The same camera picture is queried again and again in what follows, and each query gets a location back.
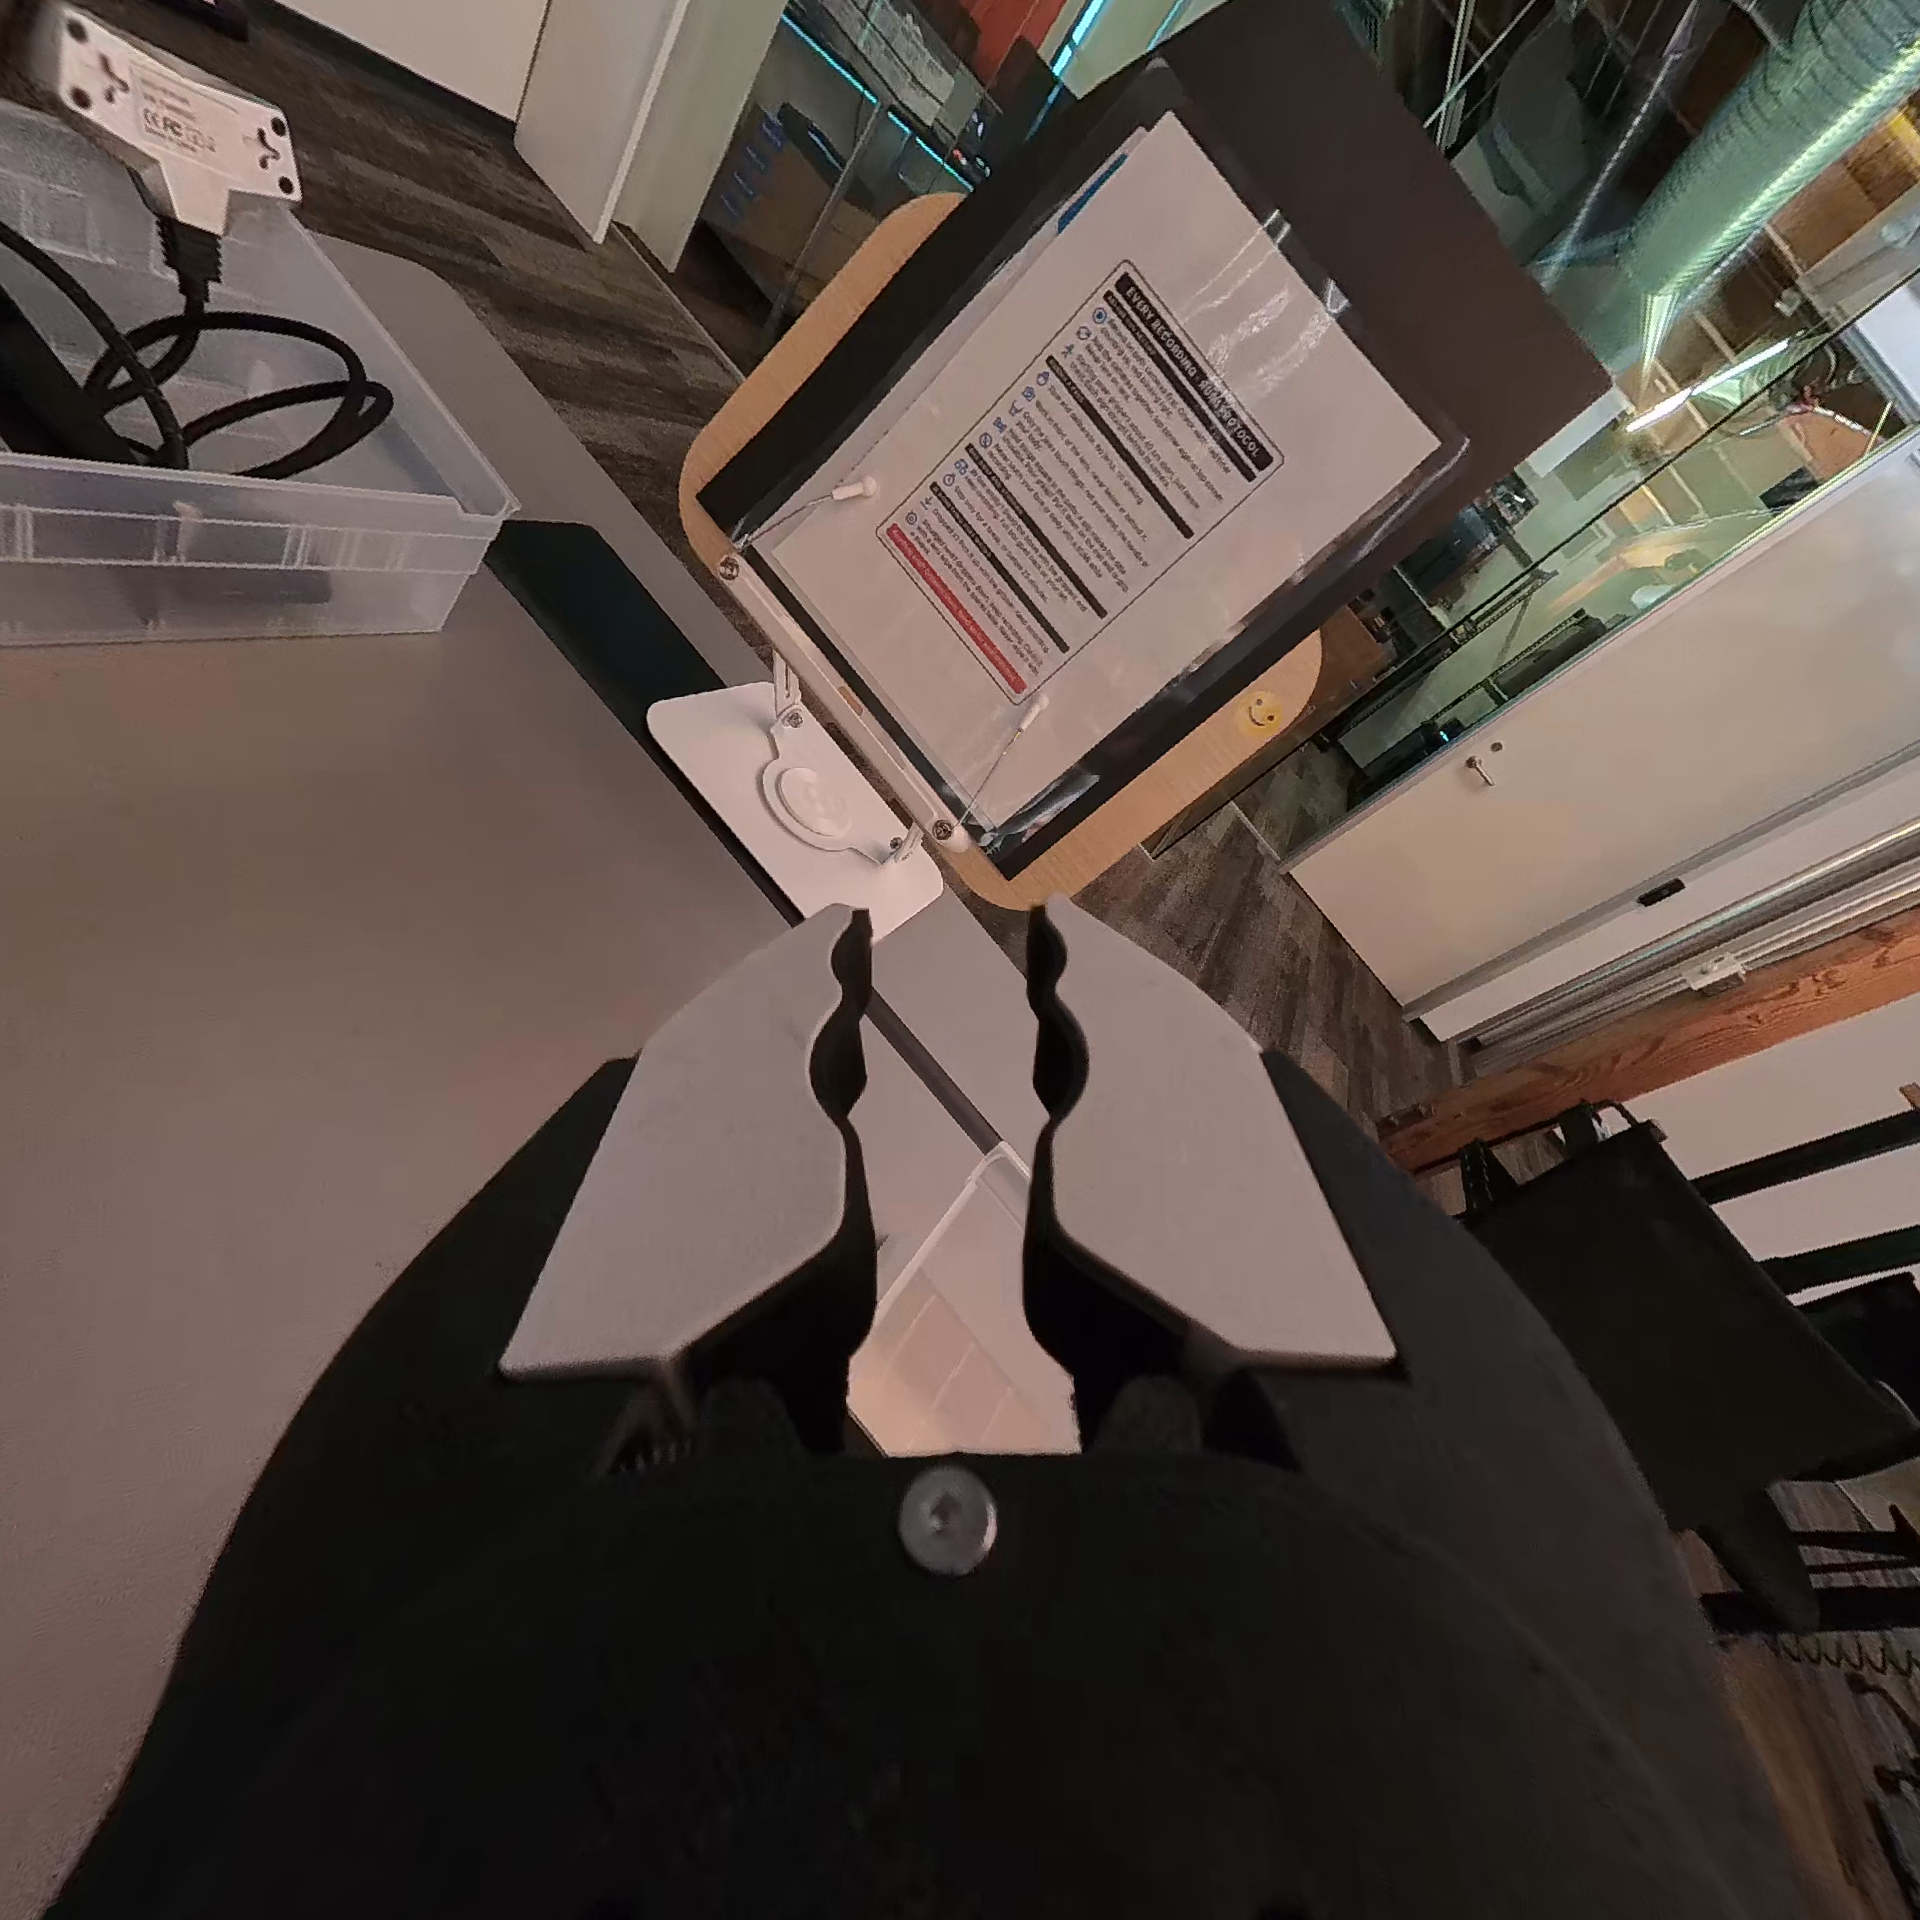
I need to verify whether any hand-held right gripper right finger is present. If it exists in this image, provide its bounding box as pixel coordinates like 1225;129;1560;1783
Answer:
1025;895;1413;1450

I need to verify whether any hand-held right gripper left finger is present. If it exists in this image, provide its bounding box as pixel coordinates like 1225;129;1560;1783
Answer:
495;904;883;1452

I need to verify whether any clear plastic bin with divider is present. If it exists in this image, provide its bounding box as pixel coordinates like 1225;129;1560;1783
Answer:
0;105;524;648

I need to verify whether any thin black looped cord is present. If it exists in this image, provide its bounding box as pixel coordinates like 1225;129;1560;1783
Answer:
82;227;396;484

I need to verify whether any white sign stand base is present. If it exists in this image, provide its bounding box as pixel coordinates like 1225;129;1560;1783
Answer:
648;681;948;920

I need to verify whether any white cabinet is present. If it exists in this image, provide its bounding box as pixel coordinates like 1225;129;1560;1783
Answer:
1288;450;1920;1052
270;0;783;246

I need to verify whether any green flexible air duct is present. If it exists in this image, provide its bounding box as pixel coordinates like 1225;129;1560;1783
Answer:
1546;0;1920;354

